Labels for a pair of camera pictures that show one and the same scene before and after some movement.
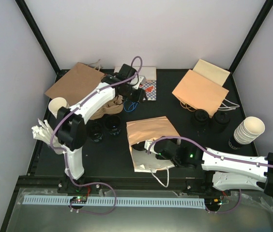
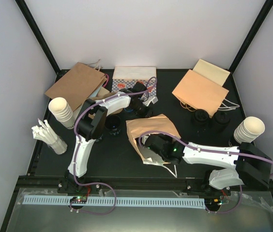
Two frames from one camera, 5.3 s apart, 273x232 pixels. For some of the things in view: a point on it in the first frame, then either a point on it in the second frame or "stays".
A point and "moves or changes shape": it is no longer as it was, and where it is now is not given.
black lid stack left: x=201 y=117 stays
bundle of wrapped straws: x=43 y=132 stays
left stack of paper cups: x=55 y=103 stays
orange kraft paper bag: x=149 y=129 moves or changes shape
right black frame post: x=230 y=83 stays
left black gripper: x=139 y=97 -> x=150 y=111
